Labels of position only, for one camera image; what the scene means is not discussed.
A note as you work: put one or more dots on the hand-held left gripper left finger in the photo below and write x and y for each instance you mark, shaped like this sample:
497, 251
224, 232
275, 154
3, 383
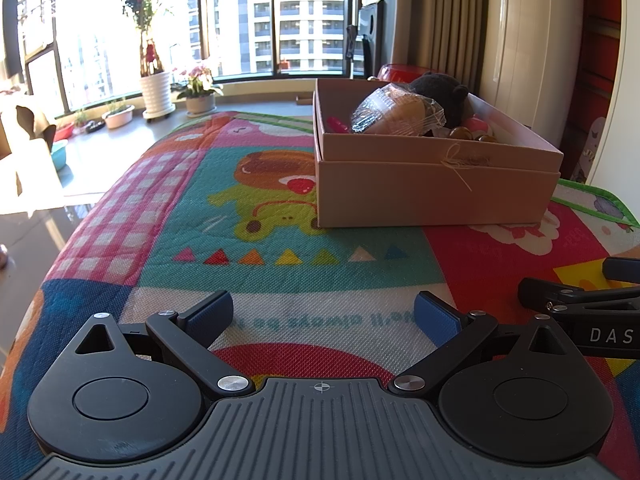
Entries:
212, 315

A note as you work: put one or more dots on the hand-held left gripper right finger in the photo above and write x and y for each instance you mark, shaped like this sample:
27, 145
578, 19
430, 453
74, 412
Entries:
437, 317

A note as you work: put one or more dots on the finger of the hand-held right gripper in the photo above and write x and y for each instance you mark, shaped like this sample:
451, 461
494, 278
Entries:
545, 292
622, 268

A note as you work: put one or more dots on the pink cardboard box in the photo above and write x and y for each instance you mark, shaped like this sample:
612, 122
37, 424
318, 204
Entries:
425, 190

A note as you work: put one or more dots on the plastic bread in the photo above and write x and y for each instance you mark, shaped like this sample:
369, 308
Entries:
395, 110

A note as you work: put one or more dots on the colourful printed play mat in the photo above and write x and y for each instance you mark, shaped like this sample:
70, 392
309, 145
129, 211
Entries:
300, 280

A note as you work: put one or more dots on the cartoon printed white panel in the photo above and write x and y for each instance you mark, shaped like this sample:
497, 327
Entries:
590, 145

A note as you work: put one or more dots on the brown glossy toy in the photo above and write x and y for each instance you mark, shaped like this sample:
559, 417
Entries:
462, 133

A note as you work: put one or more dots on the small pink toy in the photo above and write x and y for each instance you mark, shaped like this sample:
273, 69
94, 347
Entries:
475, 124

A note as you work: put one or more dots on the white orchid pot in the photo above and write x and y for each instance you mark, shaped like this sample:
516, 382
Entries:
201, 105

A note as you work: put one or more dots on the small red toy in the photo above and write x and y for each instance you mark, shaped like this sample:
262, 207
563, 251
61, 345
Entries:
337, 125

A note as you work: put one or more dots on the small white planter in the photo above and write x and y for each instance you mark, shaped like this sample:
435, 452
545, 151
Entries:
119, 119

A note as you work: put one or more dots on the teal basin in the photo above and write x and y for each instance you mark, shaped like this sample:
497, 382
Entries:
60, 155

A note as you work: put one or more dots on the small dark planter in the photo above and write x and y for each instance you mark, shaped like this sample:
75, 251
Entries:
95, 127

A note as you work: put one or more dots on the white standing air conditioner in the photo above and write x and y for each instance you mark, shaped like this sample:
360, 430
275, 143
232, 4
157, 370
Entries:
540, 60

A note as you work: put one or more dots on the white ribbed plant pot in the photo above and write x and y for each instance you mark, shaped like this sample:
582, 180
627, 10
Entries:
157, 95

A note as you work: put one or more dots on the black plush toy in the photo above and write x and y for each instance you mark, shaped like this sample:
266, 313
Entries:
440, 90

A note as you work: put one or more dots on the white furniture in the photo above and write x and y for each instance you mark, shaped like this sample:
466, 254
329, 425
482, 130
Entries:
25, 175

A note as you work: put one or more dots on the red basin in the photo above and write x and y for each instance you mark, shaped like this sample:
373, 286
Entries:
64, 132

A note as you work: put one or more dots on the pink orchid plant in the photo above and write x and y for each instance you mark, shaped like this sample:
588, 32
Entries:
197, 77

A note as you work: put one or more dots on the black flat screen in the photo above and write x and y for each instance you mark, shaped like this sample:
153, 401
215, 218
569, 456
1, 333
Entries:
372, 40

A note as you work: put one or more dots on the black framed window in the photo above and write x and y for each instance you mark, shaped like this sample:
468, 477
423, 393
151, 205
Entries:
240, 25

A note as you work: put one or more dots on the grey curtain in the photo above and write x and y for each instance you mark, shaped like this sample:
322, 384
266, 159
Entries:
440, 20

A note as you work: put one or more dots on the tall green plant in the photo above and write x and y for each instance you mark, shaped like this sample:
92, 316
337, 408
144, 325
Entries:
142, 5

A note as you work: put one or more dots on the red slatted wall panel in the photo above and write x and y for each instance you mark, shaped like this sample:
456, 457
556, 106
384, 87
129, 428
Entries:
597, 50

